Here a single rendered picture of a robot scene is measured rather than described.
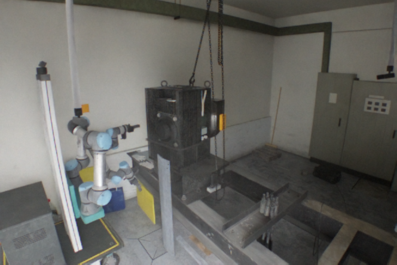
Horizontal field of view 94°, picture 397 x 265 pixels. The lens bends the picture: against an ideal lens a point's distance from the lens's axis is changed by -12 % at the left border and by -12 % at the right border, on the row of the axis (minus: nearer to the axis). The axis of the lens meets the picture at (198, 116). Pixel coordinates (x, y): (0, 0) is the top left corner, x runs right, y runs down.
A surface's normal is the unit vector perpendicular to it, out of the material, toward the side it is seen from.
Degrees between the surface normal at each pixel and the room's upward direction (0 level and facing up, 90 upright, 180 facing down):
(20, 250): 90
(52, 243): 90
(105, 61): 90
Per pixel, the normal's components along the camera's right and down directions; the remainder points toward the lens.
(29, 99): 0.62, 0.18
